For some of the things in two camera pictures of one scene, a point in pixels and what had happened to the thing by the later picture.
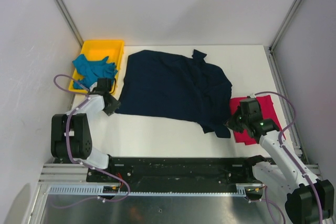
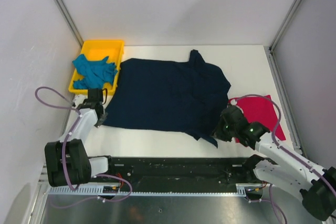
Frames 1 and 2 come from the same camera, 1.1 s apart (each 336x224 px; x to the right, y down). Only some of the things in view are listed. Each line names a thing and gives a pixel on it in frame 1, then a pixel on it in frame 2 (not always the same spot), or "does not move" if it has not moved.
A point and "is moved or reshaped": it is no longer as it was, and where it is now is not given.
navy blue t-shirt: [177, 87] is moved or reshaped
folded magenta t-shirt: [268, 112] does not move
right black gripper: [230, 123] to [217, 132]
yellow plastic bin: [98, 50] does not move
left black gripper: [115, 104] to [98, 124]
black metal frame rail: [239, 170] does not move
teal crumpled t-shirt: [93, 70] does not move
